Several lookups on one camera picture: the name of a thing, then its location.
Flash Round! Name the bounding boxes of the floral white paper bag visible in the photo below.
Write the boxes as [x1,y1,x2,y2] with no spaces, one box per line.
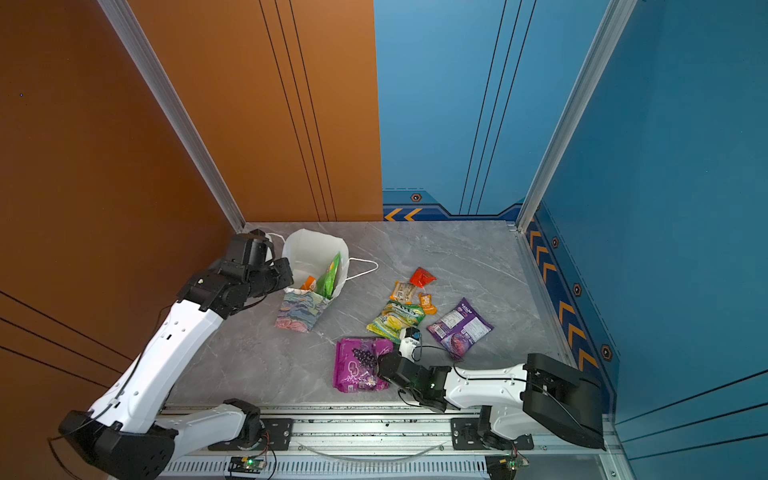
[275,229,379,333]

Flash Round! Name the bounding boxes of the purple white snack bag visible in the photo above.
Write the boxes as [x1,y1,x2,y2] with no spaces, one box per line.
[427,298,494,359]

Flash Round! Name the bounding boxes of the magenta grape candy bag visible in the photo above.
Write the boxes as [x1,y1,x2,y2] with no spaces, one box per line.
[332,337,394,394]

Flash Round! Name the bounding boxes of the green Lays chips bag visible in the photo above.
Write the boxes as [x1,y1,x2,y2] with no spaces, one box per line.
[315,253,341,299]

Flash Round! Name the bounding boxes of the Fox's fruit candy bag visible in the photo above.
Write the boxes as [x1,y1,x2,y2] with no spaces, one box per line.
[300,276,317,291]

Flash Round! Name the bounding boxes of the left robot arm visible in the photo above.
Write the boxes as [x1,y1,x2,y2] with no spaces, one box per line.
[58,230,293,479]

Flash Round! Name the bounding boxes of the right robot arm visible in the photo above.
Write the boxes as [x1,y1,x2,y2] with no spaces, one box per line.
[377,353,605,450]

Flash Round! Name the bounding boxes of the yellow green candy bag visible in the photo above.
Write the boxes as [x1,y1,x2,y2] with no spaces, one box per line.
[366,300,426,343]

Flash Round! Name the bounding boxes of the orange cracker snack packet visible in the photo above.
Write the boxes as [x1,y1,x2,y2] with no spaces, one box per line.
[390,281,438,315]

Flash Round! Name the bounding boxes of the small red snack packet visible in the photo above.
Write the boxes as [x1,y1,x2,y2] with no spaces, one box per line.
[409,267,437,288]

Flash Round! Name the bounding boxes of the right green circuit board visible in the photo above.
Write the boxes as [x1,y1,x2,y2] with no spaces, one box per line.
[499,457,530,479]

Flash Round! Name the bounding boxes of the green circuit board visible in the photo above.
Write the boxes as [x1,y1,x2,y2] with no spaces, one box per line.
[227,456,268,476]
[499,457,530,479]

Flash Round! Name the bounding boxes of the left green circuit board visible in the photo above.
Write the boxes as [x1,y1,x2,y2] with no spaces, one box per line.
[227,456,268,476]

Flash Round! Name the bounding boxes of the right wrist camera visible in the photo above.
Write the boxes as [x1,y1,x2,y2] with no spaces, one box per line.
[398,327,421,360]

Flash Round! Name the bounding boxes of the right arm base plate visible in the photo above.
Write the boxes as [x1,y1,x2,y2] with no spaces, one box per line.
[450,417,535,453]

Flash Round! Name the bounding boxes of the aluminium front rail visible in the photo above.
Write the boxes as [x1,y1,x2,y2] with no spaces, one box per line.
[161,402,634,479]

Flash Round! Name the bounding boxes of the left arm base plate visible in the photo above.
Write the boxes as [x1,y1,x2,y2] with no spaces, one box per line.
[207,418,294,453]

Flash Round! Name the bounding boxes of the left aluminium frame post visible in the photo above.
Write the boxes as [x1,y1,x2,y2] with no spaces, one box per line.
[98,0,246,233]

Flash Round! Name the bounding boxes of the aluminium frame post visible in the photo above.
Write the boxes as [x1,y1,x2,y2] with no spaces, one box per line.
[515,0,637,234]
[98,0,246,233]

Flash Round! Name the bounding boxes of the right aluminium frame post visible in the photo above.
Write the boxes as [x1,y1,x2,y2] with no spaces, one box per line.
[515,0,637,234]

